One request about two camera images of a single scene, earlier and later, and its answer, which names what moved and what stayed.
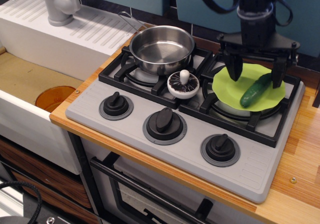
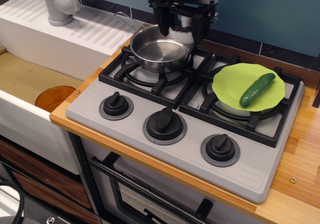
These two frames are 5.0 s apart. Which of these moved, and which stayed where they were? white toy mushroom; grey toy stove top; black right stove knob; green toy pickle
Moved: white toy mushroom
Stayed: grey toy stove top; green toy pickle; black right stove knob
